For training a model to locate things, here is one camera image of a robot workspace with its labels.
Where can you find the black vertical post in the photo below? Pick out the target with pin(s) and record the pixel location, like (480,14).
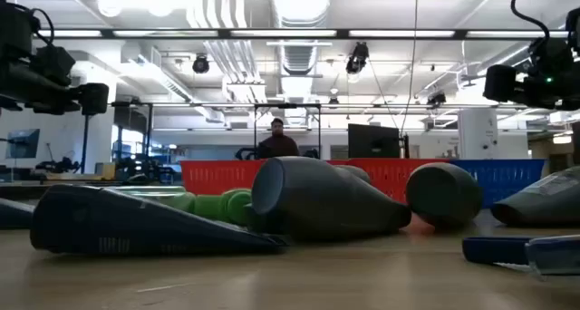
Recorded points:
(85,142)

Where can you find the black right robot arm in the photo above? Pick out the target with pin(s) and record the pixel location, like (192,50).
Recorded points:
(574,29)

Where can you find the black overhead light bar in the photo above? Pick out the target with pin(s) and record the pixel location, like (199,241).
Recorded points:
(340,33)

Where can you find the glowing wall light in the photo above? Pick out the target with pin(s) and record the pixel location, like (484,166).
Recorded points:
(562,139)

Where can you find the blue plastic basket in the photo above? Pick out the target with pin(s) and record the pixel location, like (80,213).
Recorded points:
(507,178)

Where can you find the black metal frame stand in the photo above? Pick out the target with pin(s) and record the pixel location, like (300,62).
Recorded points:
(287,105)

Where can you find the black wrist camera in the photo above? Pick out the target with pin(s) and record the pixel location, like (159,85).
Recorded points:
(555,61)
(54,63)

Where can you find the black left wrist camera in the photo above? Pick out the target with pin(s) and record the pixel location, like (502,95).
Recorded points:
(54,63)

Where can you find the blue wall picture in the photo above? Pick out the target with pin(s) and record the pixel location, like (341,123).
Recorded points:
(22,143)

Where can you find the blue toothbrush case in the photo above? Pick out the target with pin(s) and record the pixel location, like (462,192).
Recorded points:
(494,250)

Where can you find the green plastic bottle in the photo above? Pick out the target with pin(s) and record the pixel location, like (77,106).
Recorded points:
(208,206)

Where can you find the yellow box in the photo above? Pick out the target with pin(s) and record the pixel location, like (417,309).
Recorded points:
(105,170)

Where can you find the clear blue plastic pack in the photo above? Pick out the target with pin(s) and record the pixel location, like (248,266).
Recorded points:
(555,255)

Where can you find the person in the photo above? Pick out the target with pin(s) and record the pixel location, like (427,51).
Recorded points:
(278,144)

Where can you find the red plastic basket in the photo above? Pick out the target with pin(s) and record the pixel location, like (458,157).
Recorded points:
(213,176)

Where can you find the black background robot arm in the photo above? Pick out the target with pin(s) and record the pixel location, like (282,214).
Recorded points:
(56,166)

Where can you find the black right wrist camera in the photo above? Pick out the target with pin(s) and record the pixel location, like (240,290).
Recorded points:
(555,61)

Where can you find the white round pillar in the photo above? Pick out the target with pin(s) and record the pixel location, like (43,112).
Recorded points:
(478,133)

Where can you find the dark navy toiletry tube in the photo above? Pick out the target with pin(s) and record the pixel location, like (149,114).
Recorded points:
(136,224)

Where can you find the black computer monitor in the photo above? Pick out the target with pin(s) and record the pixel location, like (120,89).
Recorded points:
(374,141)

